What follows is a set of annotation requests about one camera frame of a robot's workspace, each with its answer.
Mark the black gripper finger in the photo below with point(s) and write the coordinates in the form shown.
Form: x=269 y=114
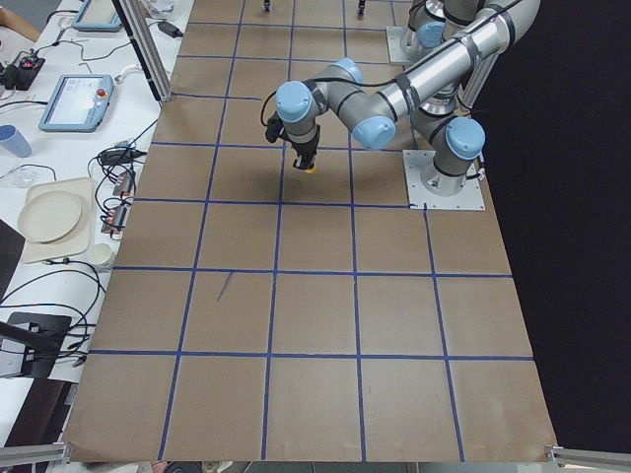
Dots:
x=299 y=163

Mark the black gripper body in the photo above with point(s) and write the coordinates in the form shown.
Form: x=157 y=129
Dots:
x=304 y=147

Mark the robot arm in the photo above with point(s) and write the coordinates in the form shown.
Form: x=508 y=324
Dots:
x=427 y=21
x=474 y=35

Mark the black power adapter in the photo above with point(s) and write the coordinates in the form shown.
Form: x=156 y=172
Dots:
x=169 y=29

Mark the white paper cup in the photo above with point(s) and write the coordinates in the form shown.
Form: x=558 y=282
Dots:
x=101 y=256

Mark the near blue teach pendant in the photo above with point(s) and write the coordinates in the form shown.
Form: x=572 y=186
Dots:
x=78 y=103

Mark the blue teach pendant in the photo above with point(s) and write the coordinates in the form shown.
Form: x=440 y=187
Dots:
x=97 y=16
x=78 y=103

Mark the far blue teach pendant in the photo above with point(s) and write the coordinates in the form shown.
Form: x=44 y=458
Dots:
x=97 y=16

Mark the beige round plate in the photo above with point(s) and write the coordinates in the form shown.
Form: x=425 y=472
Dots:
x=50 y=216

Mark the beige rectangular tray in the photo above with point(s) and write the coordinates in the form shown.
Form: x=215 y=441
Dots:
x=79 y=238

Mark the light blue plastic cup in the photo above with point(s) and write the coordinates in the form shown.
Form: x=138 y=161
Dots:
x=13 y=141

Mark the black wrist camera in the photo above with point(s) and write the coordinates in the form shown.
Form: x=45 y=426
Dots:
x=275 y=129

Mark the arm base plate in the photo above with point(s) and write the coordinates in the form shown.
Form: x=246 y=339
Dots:
x=399 y=47
x=429 y=189

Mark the aluminium frame post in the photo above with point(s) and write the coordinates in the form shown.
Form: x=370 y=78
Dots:
x=137 y=30

